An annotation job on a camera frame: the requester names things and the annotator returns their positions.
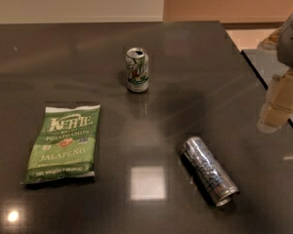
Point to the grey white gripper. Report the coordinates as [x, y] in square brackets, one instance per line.
[291, 46]

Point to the silver redbull can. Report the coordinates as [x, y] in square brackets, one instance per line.
[215, 179]

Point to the green white soda can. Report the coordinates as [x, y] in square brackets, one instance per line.
[137, 70]

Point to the green jalapeno chips bag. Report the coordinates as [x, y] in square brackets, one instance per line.
[65, 146]

